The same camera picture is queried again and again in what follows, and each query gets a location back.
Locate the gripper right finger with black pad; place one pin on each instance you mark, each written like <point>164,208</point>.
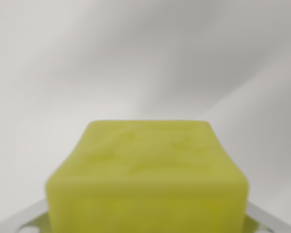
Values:
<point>269,222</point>

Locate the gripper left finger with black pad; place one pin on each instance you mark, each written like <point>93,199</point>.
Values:
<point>21,222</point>

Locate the yellow cube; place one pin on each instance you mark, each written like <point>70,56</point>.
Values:
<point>148,179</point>

